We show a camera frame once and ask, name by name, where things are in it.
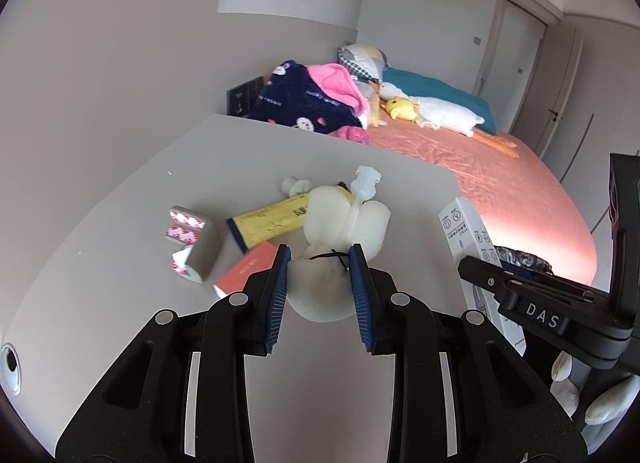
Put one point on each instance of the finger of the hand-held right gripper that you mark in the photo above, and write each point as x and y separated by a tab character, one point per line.
530	308
555	285

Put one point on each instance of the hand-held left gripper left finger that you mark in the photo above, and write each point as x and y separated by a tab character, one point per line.
277	293

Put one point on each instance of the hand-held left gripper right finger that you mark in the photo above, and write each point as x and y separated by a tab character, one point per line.
362	293

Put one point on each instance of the white foam piece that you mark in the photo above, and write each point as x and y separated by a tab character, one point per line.
325	213

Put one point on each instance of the long white cardboard box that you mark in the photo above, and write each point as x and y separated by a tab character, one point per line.
467	243

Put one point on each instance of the small pink box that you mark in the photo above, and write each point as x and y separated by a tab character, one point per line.
245	268

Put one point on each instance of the yellow tube with dark cap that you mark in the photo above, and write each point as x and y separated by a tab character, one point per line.
270	220

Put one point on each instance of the grey foam corner guard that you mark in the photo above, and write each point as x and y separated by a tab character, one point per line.
205	248

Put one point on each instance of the white plastic cap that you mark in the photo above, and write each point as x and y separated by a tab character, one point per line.
292	185

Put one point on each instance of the bed with pink sheet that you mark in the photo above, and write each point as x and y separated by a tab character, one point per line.
500	183

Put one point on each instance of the white wardrobe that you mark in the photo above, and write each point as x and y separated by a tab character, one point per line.
575	93

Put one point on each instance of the yellow striped cloth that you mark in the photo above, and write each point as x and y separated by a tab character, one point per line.
374	108

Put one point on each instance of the yellow duck plush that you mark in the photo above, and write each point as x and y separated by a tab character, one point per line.
400	108

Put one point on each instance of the navy printed blanket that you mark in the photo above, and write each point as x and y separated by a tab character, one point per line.
290	98

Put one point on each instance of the white goose plush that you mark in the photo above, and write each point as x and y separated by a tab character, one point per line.
445	113

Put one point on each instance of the pink fleece blanket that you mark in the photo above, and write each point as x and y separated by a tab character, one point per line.
332	80

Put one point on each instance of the teal quilt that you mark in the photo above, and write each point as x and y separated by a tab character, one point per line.
430	83

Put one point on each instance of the white room door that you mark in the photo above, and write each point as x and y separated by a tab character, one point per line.
515	43

